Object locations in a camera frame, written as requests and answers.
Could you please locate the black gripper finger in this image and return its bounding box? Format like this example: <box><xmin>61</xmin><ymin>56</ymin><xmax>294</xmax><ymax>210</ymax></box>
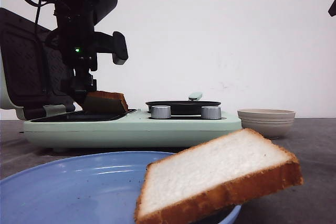
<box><xmin>328</xmin><ymin>0</ymin><xmax>336</xmax><ymax>16</ymax></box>

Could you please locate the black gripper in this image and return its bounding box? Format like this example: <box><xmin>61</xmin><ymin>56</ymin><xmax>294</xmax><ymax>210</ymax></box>
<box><xmin>54</xmin><ymin>0</ymin><xmax>98</xmax><ymax>106</ymax></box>

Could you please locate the white bread slice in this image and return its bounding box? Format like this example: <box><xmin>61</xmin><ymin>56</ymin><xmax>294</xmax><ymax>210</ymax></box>
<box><xmin>134</xmin><ymin>129</ymin><xmax>303</xmax><ymax>223</ymax></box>
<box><xmin>81</xmin><ymin>91</ymin><xmax>129</xmax><ymax>113</ymax></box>

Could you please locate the breakfast maker hinged lid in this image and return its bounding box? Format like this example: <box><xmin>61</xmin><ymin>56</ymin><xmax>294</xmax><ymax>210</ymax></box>
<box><xmin>1</xmin><ymin>8</ymin><xmax>75</xmax><ymax>120</ymax></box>

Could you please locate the beige ribbed bowl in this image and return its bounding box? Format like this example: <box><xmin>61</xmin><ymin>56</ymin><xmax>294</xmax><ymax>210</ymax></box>
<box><xmin>237</xmin><ymin>109</ymin><xmax>296</xmax><ymax>138</ymax></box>

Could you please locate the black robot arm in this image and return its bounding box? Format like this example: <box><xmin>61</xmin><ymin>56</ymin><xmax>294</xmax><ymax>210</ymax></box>
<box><xmin>24</xmin><ymin>0</ymin><xmax>128</xmax><ymax>105</ymax></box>

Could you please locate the mint green breakfast maker base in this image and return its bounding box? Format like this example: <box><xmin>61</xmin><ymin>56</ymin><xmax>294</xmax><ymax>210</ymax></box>
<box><xmin>24</xmin><ymin>109</ymin><xmax>242</xmax><ymax>150</ymax></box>

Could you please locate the left silver control knob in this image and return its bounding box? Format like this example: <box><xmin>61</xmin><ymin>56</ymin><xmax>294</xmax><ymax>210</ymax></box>
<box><xmin>151</xmin><ymin>105</ymin><xmax>171</xmax><ymax>119</ymax></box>

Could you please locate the silver control knob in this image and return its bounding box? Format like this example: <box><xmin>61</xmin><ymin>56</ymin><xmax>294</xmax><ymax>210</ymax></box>
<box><xmin>151</xmin><ymin>105</ymin><xmax>171</xmax><ymax>119</ymax></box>
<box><xmin>201</xmin><ymin>106</ymin><xmax>222</xmax><ymax>120</ymax></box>

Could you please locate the blue plate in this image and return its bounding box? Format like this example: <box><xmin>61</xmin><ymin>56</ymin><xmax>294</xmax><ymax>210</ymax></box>
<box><xmin>0</xmin><ymin>151</ymin><xmax>242</xmax><ymax>224</ymax></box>

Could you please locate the black frying pan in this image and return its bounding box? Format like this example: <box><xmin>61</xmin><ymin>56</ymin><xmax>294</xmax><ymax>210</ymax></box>
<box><xmin>145</xmin><ymin>92</ymin><xmax>221</xmax><ymax>115</ymax></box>

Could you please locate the right silver control knob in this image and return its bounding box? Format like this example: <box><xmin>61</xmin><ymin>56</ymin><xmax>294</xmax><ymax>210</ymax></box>
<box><xmin>201</xmin><ymin>106</ymin><xmax>222</xmax><ymax>120</ymax></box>

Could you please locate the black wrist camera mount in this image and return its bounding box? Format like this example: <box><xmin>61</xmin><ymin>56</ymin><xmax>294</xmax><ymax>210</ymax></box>
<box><xmin>94</xmin><ymin>31</ymin><xmax>128</xmax><ymax>65</ymax></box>

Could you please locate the black cable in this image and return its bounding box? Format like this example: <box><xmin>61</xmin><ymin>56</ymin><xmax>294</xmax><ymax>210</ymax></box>
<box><xmin>10</xmin><ymin>0</ymin><xmax>61</xmax><ymax>96</ymax></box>

